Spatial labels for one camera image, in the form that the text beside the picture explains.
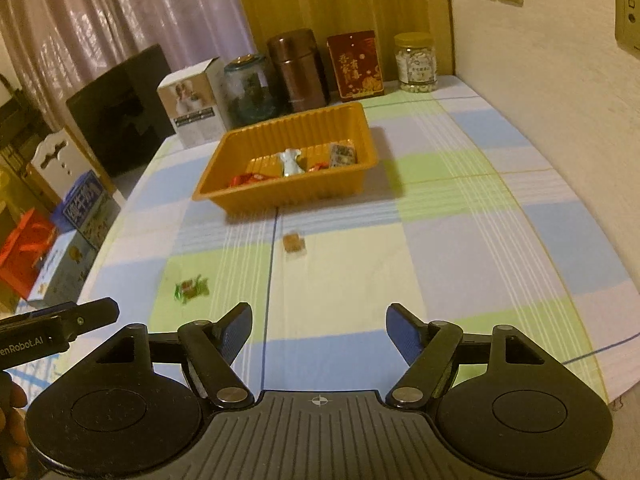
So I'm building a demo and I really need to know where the green candy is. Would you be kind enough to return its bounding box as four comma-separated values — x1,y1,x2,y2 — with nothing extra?
173,274,211,303

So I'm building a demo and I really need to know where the dark blue carton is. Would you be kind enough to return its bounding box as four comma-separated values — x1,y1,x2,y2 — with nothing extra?
62,169,121,252

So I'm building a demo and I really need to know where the clear jar with yellow lid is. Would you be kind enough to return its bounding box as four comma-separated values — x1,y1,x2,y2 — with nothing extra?
393,32,439,95

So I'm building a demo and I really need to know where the green glass jar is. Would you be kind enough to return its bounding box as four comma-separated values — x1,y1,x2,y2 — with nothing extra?
223,54,279,124

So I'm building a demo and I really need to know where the light blue carton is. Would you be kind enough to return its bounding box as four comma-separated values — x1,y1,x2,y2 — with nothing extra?
27,229,102,312

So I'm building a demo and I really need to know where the large red candy packet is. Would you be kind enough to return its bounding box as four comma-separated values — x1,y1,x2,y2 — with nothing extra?
229,172,267,189

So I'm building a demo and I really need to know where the white and blue candy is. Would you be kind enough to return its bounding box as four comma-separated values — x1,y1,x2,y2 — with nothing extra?
278,148,306,178

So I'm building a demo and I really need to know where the black flat screen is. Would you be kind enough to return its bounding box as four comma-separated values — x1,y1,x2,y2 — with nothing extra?
66,43,176,179

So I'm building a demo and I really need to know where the white chair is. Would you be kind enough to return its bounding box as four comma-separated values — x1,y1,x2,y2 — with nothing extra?
27,127,94,202

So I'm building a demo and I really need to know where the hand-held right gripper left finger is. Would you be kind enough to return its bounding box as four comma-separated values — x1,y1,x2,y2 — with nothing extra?
94,301,253,409

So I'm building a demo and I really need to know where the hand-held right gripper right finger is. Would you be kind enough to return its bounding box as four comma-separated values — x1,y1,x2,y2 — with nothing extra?
385,302,547,410

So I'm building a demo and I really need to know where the orange gift bag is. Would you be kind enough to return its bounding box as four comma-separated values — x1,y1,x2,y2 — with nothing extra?
0,208,59,302

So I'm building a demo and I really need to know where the white cardboard box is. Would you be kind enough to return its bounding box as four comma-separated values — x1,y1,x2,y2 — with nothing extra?
156,57,232,149

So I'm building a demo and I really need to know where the person's left hand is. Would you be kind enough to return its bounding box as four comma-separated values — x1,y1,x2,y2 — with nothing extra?
0,381,29,477

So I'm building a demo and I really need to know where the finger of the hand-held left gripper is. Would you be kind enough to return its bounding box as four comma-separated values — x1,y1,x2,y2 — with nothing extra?
57,297,121,344

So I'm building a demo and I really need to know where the pink curtain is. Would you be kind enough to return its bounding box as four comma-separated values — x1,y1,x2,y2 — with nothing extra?
0,0,257,133

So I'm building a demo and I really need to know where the orange plastic tray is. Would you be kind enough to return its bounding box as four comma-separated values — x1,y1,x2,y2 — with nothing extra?
192,101,380,211

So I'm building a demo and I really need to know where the dark wooden furniture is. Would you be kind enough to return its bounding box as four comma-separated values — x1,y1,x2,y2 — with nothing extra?
0,72,51,221

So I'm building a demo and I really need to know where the brown metal canister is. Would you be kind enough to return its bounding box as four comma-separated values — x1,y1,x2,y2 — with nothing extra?
266,28,331,114

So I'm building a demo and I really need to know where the beige wall switch plate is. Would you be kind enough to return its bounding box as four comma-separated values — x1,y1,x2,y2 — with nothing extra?
613,0,640,59

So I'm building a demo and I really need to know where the grey snack packet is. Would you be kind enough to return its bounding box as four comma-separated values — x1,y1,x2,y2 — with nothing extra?
328,142,359,167

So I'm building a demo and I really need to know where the red gift box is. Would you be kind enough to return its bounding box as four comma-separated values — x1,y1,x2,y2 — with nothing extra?
327,30,386,104

